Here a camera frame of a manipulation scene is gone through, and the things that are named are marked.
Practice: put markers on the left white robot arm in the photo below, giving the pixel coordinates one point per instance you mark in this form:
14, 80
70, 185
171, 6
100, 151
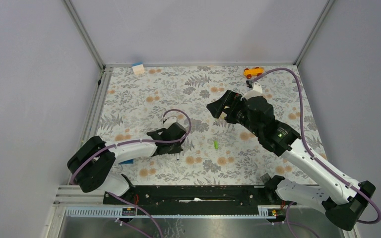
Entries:
91, 165

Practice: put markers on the orange toy car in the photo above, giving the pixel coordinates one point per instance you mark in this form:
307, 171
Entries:
253, 72

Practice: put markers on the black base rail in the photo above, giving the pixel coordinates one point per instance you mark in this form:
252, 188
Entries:
205, 200

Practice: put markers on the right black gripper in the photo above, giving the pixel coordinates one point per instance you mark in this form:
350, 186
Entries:
229, 98

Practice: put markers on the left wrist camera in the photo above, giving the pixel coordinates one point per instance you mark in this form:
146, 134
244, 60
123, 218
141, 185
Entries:
172, 119

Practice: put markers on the blue white toy brick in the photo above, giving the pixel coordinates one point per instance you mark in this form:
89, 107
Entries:
131, 161

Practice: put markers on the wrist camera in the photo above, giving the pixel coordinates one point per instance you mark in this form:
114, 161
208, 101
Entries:
172, 119
255, 89

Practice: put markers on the floral patterned table mat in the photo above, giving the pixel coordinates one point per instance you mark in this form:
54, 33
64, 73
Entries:
135, 105

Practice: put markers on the white block with blue top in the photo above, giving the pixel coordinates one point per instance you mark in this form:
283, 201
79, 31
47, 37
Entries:
138, 68

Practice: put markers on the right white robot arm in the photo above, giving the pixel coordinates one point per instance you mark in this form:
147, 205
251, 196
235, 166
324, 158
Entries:
340, 197

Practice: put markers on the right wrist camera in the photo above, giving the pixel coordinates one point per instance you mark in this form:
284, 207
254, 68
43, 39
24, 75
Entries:
255, 89

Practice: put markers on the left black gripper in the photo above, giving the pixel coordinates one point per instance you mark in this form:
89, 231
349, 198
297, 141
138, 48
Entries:
177, 149

